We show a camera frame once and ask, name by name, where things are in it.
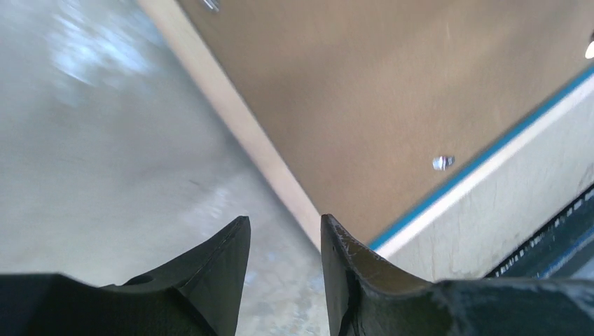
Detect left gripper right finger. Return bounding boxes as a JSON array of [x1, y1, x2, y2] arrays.
[[321, 214, 593, 335]]

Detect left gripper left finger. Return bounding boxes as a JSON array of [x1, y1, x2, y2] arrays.
[[1, 216, 251, 335]]

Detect blue wooden picture frame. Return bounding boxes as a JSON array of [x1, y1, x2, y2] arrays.
[[140, 1, 593, 277]]

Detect small metal turn clip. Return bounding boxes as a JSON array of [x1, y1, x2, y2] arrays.
[[432, 155, 455, 171]]

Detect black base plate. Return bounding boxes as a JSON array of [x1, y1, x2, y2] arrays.
[[486, 185, 593, 279]]

